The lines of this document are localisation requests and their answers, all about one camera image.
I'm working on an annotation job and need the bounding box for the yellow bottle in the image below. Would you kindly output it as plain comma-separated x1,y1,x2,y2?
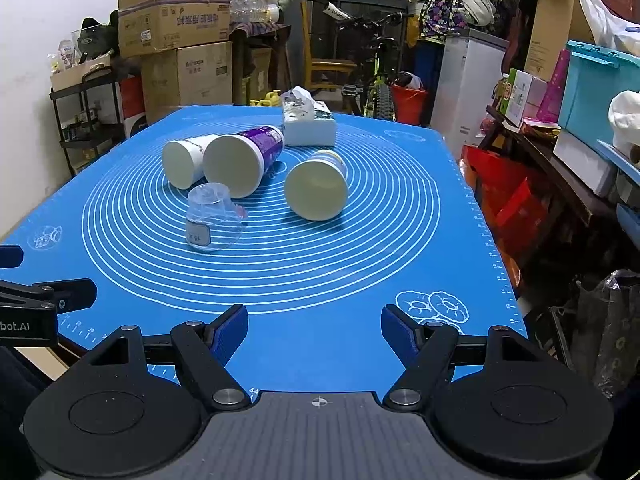
249,90,282,109

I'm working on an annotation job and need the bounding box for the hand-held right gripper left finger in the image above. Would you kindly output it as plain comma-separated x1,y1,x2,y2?
89,304,251,409

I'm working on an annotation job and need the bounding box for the small white paper cup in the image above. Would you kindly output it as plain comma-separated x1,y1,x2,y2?
162,134,221,191

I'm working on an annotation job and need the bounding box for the white printed paper cup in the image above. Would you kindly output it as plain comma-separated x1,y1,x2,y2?
284,149,350,222

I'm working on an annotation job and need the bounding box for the red bag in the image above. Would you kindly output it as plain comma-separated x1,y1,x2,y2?
460,144,552,282

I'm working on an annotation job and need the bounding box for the white cloth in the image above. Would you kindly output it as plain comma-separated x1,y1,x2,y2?
607,90,640,159

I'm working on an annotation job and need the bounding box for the white plastic bag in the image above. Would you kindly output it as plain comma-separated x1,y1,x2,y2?
575,0,640,59

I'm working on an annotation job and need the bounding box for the white and green box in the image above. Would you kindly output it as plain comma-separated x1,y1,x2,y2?
502,68,549,129

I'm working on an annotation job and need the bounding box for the blue silicone baking mat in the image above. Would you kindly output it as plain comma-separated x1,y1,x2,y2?
0,105,529,394

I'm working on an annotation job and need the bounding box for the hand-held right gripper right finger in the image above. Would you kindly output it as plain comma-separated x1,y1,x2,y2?
381,304,542,409

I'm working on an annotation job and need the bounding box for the dark wooden table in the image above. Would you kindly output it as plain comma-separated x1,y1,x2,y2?
229,21,294,107

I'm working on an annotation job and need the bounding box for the black metal shelf rack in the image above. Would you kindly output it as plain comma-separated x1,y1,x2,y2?
49,71,147,172

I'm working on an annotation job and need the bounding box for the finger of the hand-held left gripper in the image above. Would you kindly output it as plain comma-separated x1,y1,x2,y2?
0,244,25,270
0,278,98,312

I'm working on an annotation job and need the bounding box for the white tissue pack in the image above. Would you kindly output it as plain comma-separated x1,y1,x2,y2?
280,86,337,147

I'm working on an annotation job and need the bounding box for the tall brown cardboard box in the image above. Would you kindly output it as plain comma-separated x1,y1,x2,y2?
522,0,597,84

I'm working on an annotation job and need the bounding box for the teal plastic storage box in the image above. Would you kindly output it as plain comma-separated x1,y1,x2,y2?
557,40,640,155

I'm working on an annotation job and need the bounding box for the purple paper cup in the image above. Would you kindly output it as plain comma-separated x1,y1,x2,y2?
202,126,286,199

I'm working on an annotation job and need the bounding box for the pink box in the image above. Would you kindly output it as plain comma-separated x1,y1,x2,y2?
535,49,571,124

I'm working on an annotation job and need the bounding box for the wooden chair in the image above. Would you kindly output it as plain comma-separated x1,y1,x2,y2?
300,0,359,92

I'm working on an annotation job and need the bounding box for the floral cloth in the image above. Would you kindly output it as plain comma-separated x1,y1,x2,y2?
419,0,470,44

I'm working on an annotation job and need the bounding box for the open printed cardboard box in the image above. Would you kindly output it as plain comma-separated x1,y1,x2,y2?
118,0,232,59

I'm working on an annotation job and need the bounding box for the clear plastic measuring cup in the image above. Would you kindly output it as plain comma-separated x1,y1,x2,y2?
185,183,249,253

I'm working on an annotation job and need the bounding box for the white chest freezer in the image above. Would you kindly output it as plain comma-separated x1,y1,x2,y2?
429,29,511,159

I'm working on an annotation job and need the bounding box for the pile of clear plastic bottles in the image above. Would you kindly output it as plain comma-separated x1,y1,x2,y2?
229,0,282,27

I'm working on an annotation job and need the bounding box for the black bicycle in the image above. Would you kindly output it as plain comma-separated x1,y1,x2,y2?
322,2,432,124

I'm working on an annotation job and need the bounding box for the white foam box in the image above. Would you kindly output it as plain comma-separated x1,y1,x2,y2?
552,130,619,197

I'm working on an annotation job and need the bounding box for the shallow cardboard box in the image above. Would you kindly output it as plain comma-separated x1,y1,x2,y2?
50,55,114,92

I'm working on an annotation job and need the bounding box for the red bucket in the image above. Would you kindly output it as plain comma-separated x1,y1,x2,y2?
390,83,430,126

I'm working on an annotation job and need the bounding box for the large brown cardboard box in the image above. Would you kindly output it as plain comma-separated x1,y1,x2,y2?
141,41,235,126

